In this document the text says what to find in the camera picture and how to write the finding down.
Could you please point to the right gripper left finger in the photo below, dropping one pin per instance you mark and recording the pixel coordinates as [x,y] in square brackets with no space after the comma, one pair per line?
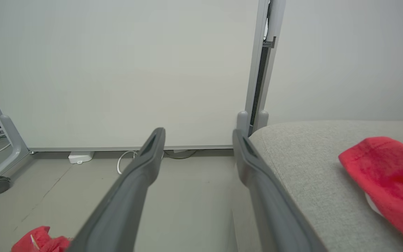
[135,189]

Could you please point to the red garment with white trim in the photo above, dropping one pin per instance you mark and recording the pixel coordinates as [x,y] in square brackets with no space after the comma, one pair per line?
[390,168]

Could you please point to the black caster wheel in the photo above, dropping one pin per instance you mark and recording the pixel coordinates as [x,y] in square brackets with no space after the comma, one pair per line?
[0,184]

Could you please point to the grey partition leg with caster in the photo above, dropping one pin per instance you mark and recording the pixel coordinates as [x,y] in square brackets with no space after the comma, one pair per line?
[12,140]

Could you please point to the grey upright partition foot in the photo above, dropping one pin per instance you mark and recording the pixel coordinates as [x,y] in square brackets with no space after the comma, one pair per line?
[261,119]
[242,120]

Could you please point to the grey fabric sofa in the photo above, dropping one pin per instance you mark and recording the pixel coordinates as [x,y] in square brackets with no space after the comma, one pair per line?
[310,175]

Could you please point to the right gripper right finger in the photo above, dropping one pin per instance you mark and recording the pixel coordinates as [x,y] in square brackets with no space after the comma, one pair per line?
[271,210]

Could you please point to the white power adapter box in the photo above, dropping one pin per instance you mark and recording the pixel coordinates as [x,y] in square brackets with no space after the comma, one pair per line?
[80,157]

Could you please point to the red garment with white tag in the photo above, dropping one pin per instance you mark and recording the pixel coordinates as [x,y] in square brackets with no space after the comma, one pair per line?
[47,243]

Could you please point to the large white partition panel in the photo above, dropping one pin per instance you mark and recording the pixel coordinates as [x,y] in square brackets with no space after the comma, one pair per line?
[117,70]

